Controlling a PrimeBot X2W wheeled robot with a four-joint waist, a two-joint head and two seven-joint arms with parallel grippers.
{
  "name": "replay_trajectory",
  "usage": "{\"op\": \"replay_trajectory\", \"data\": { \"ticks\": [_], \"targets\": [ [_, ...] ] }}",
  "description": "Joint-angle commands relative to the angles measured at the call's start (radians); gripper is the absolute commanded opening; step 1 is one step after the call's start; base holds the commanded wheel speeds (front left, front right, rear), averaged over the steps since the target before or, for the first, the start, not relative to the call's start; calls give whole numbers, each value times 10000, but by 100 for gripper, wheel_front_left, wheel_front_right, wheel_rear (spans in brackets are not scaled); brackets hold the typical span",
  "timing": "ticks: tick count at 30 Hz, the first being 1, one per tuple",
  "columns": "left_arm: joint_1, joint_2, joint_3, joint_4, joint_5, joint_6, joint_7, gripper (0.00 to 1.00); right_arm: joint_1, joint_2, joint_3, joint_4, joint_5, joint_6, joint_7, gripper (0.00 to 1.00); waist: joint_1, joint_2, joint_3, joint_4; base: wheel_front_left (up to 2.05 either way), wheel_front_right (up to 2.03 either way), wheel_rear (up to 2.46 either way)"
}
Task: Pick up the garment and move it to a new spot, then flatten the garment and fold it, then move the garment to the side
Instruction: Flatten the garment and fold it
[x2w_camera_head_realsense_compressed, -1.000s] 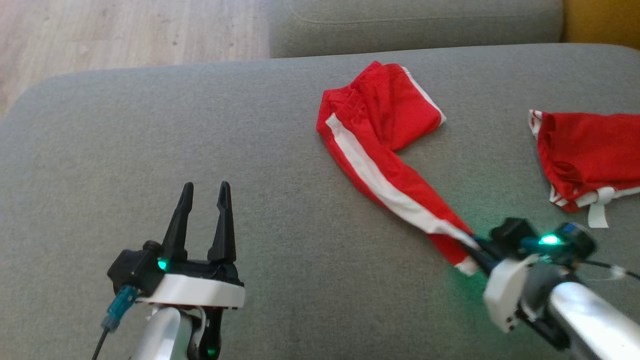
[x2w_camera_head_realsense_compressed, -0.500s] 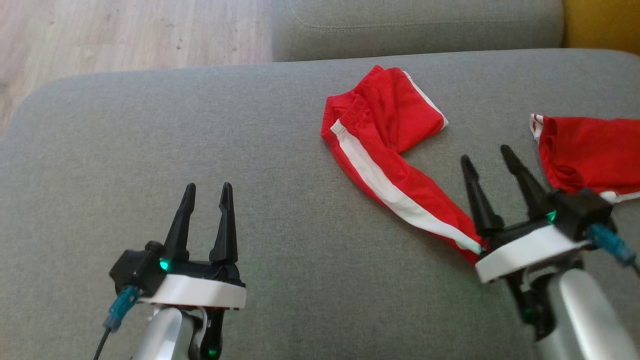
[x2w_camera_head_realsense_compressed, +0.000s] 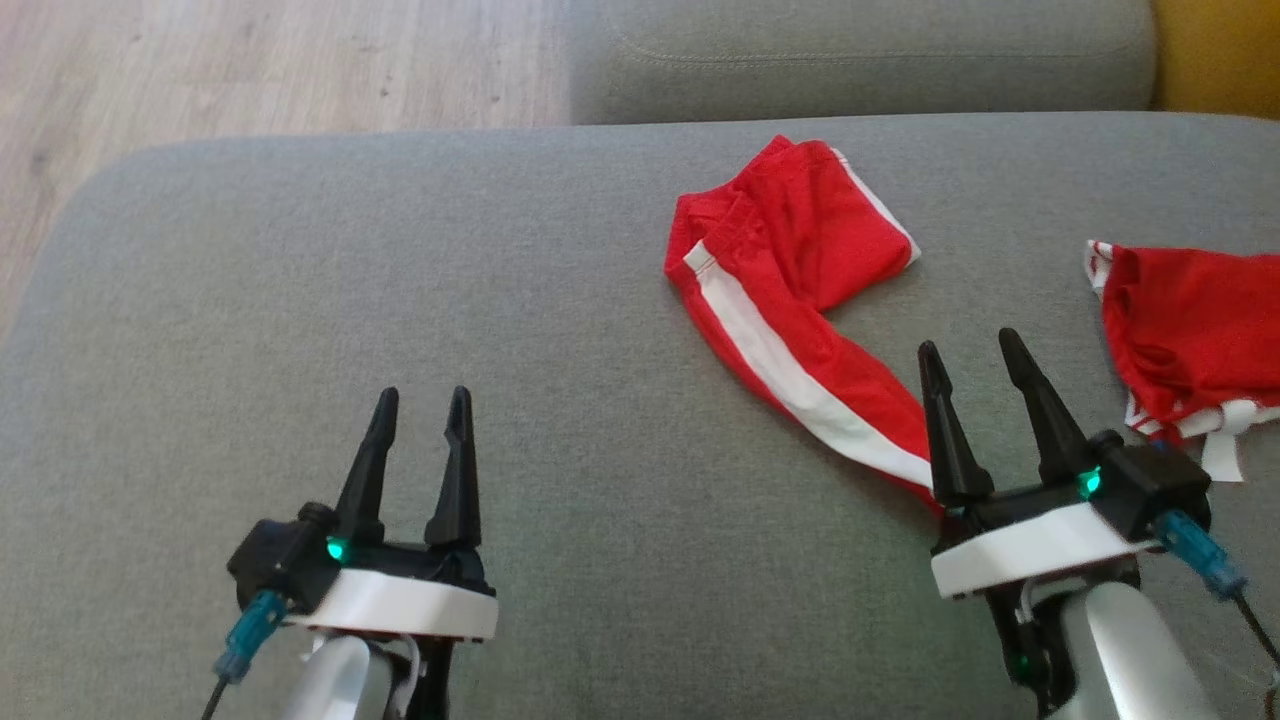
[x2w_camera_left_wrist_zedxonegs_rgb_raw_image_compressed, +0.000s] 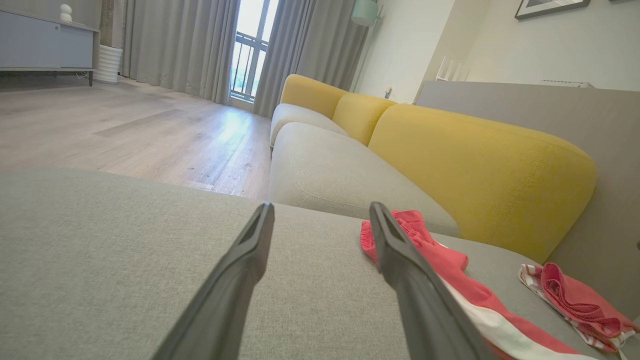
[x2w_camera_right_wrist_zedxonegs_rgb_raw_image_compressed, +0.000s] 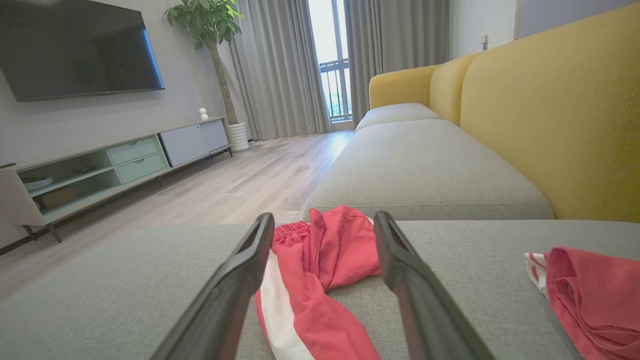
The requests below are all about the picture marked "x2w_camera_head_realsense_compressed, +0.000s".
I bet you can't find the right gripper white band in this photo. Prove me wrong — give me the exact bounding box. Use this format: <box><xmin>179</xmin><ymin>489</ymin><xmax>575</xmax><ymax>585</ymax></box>
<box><xmin>918</xmin><ymin>328</ymin><xmax>1151</xmax><ymax>601</ymax></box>

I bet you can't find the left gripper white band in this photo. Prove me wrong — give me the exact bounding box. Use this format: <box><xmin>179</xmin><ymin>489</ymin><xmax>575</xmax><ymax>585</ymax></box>
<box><xmin>290</xmin><ymin>386</ymin><xmax>499</xmax><ymax>641</ymax></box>

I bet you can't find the red shorts white stripe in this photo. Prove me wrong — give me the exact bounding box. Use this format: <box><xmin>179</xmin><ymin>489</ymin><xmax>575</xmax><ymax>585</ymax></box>
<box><xmin>664</xmin><ymin>135</ymin><xmax>946</xmax><ymax>516</ymax></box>

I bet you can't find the large grey sofa seat cushion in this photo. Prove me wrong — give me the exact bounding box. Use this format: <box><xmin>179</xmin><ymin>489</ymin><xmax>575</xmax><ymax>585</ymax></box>
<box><xmin>0</xmin><ymin>110</ymin><xmax>1280</xmax><ymax>720</ymax></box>

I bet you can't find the red jersey number 23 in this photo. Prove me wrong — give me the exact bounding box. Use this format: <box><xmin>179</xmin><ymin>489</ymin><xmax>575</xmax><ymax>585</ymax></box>
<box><xmin>1085</xmin><ymin>240</ymin><xmax>1280</xmax><ymax>483</ymax></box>

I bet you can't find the yellow sofa back cushion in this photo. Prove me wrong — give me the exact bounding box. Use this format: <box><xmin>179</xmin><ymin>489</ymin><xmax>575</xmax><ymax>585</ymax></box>
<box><xmin>1150</xmin><ymin>0</ymin><xmax>1280</xmax><ymax>121</ymax></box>

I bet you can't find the left cable blue connector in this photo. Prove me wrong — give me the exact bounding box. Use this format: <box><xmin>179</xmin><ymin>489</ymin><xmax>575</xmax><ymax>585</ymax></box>
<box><xmin>200</xmin><ymin>590</ymin><xmax>288</xmax><ymax>720</ymax></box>

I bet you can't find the cable blue connector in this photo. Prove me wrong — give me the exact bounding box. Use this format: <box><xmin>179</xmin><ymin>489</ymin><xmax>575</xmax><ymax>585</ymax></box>
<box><xmin>200</xmin><ymin>590</ymin><xmax>288</xmax><ymax>720</ymax></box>
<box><xmin>1150</xmin><ymin>510</ymin><xmax>1280</xmax><ymax>673</ymax></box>

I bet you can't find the right cable blue connector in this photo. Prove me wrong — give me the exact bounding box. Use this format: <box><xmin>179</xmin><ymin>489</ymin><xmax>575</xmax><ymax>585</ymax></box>
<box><xmin>1150</xmin><ymin>510</ymin><xmax>1280</xmax><ymax>673</ymax></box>

